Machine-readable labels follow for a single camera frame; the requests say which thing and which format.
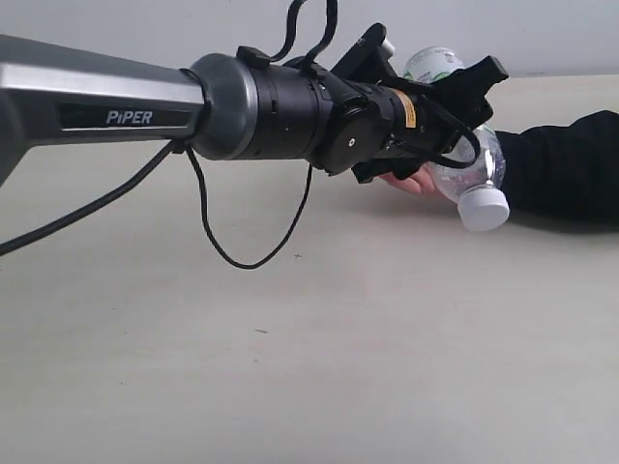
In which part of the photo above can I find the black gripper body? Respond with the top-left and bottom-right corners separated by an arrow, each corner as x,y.
367,80 -> 454,162

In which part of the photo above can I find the green label water bottle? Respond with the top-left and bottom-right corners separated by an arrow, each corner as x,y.
404,46 -> 510,232

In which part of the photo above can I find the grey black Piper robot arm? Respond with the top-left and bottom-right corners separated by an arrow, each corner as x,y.
1,36 -> 508,183

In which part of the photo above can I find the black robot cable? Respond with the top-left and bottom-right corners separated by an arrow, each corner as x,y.
0,0 -> 339,270

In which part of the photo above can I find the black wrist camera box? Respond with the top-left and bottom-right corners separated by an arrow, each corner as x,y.
331,22 -> 398,84

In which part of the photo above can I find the person's open bare hand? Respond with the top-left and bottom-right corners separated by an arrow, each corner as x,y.
379,165 -> 444,198

